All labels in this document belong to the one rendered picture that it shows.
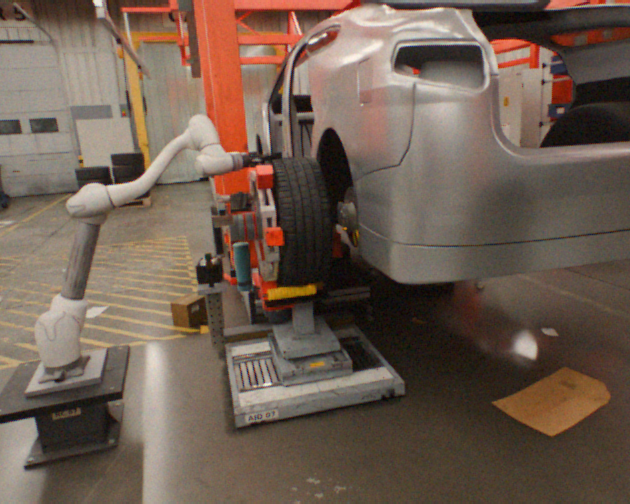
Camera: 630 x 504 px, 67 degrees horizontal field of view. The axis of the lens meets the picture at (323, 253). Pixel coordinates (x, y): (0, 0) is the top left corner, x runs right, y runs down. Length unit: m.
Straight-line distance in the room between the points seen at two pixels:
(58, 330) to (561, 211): 2.02
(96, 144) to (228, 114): 10.75
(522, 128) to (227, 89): 4.85
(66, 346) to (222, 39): 1.72
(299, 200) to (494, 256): 0.93
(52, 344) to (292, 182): 1.25
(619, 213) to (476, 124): 0.61
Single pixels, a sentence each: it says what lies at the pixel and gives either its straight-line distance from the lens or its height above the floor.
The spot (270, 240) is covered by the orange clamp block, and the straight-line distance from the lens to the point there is 2.13.
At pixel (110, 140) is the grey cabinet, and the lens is 13.42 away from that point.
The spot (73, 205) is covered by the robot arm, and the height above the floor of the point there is 1.06.
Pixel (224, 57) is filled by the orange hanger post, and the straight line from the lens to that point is 2.84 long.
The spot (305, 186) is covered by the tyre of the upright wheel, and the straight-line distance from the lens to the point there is 2.23.
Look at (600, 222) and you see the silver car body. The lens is 1.86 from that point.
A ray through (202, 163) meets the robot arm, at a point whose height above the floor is 1.19.
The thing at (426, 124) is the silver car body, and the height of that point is 1.30.
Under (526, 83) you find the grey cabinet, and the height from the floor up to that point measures 1.73.
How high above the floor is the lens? 1.30
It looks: 14 degrees down
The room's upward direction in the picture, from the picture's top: 4 degrees counter-clockwise
